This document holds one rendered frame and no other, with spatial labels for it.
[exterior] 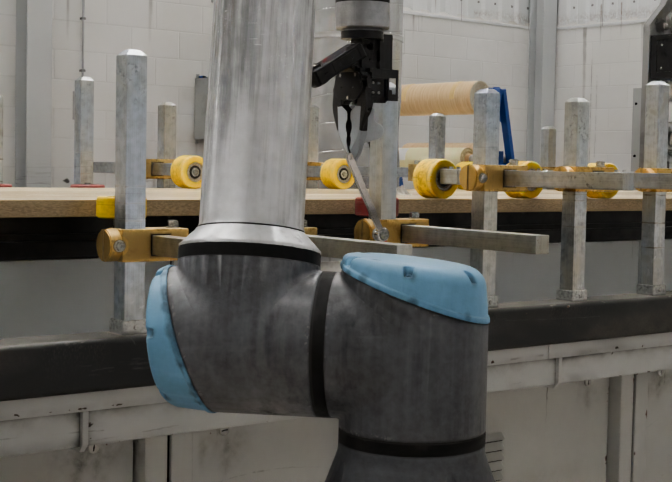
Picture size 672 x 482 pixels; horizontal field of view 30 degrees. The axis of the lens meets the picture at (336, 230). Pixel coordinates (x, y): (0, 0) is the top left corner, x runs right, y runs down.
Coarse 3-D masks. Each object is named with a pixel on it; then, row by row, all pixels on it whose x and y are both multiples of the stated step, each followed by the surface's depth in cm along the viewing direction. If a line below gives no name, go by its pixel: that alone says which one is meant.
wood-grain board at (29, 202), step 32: (0, 192) 237; (32, 192) 241; (64, 192) 245; (96, 192) 250; (160, 192) 260; (192, 192) 265; (320, 192) 288; (352, 192) 294; (416, 192) 308; (544, 192) 339; (640, 192) 367
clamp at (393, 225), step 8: (360, 224) 220; (368, 224) 219; (384, 224) 220; (392, 224) 221; (400, 224) 222; (408, 224) 223; (416, 224) 224; (424, 224) 225; (360, 232) 220; (368, 232) 219; (392, 232) 221; (400, 232) 222; (392, 240) 221; (400, 240) 222
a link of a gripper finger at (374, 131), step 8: (352, 112) 206; (352, 120) 206; (368, 120) 207; (352, 128) 206; (368, 128) 207; (376, 128) 208; (352, 136) 206; (360, 136) 205; (368, 136) 207; (376, 136) 208; (352, 144) 206; (360, 144) 206; (352, 152) 207; (360, 152) 207
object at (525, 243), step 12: (408, 228) 221; (420, 228) 218; (432, 228) 216; (444, 228) 213; (456, 228) 214; (408, 240) 221; (420, 240) 218; (432, 240) 216; (444, 240) 213; (456, 240) 211; (468, 240) 209; (480, 240) 206; (492, 240) 204; (504, 240) 202; (516, 240) 200; (528, 240) 198; (540, 240) 197; (516, 252) 200; (528, 252) 198; (540, 252) 197
